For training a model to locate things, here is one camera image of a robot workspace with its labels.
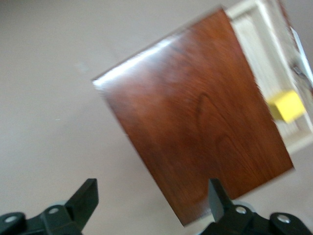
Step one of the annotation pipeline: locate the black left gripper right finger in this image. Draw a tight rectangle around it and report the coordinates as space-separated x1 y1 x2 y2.
197 178 312 235

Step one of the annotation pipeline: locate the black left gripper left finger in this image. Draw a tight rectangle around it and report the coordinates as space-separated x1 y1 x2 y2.
0 178 100 235

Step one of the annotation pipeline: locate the yellow cube block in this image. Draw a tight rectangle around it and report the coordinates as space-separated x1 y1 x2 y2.
267 89 307 123

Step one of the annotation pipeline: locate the light wooden drawer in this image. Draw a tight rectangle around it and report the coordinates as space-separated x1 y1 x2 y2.
225 0 313 155

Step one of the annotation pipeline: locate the white metal drawer handle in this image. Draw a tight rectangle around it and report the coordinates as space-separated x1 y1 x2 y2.
290 26 313 84

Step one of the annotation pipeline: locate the dark wooden cabinet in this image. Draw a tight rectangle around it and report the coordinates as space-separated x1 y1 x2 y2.
91 6 296 228

